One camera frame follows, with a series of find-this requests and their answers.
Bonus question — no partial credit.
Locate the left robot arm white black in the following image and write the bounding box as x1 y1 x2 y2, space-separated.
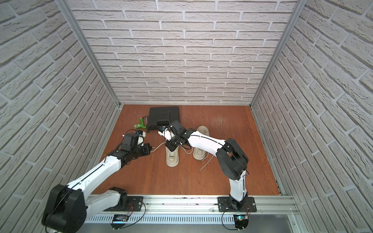
41 130 152 233

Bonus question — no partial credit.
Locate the right controller board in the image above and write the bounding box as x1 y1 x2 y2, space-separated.
233 215 249 231

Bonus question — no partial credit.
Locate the aluminium front rail frame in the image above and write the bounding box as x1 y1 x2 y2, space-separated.
84 195 306 233

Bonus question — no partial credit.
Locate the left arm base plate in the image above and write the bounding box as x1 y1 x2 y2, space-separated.
105 196 143 212

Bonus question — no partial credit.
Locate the controller board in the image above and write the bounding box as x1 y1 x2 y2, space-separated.
233 215 249 231
111 215 131 230

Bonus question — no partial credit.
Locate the right corner aluminium post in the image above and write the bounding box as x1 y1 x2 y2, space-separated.
250 0 307 109

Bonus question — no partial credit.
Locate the corner aluminium post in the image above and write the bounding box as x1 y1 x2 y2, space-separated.
250 0 307 109
55 0 121 108

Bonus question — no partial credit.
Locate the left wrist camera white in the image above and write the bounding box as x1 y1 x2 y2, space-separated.
136 130 146 146

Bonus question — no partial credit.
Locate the left corner aluminium post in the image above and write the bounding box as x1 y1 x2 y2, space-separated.
55 0 121 108

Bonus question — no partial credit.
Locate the black plastic tool case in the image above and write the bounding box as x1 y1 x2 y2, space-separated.
146 106 180 133

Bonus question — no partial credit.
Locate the beige sneaker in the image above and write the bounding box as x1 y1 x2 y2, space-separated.
150 142 179 168
193 126 213 172

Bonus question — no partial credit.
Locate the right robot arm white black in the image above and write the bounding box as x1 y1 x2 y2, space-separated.
158 120 248 211

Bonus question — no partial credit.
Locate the green handled tool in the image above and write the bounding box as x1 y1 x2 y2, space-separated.
134 116 149 130

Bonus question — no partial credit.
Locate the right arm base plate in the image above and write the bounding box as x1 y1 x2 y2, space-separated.
217 195 257 212

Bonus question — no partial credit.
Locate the left controller board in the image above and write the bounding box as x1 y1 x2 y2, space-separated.
111 215 131 230

